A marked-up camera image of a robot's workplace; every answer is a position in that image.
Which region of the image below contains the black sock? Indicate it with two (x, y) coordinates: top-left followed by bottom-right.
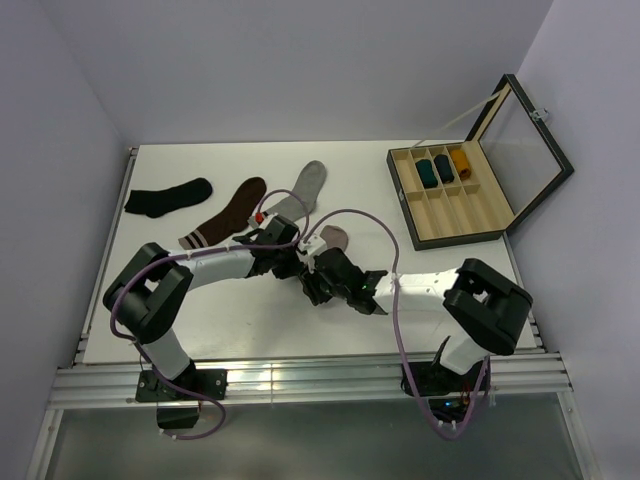
(124, 178), (213, 219)

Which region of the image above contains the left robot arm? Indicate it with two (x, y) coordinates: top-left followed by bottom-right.
(103, 216), (299, 399)

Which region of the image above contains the dark blue rolled sock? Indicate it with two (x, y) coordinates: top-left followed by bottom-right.
(434, 154), (455, 184)

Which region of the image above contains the purple cable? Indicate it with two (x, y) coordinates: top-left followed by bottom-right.
(299, 208), (494, 441)
(110, 188), (314, 441)

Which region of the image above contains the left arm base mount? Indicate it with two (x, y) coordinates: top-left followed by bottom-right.
(135, 369), (227, 440)

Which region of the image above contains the grey striped sock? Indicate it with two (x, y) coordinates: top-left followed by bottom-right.
(264, 160), (327, 222)

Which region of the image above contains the beige sock with red stripes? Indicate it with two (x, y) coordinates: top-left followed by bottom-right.
(320, 225), (349, 252)

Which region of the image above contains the teal rolled sock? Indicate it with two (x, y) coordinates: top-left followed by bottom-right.
(415, 159), (438, 189)

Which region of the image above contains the mustard rolled sock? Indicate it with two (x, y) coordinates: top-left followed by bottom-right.
(450, 149), (472, 180)

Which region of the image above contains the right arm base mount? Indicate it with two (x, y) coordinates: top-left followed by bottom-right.
(400, 352), (491, 430)

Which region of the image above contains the black compartment box with lid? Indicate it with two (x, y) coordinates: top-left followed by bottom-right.
(386, 74), (574, 251)

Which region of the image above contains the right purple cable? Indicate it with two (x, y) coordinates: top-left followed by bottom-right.
(299, 208), (494, 441)

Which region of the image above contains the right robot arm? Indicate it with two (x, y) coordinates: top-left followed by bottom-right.
(299, 247), (533, 390)

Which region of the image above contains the aluminium frame rail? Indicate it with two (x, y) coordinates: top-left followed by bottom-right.
(47, 352), (572, 410)

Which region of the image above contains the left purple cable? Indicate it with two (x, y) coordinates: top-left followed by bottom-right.
(110, 188), (314, 441)

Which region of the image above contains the brown striped sock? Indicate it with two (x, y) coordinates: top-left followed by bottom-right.
(178, 177), (266, 250)

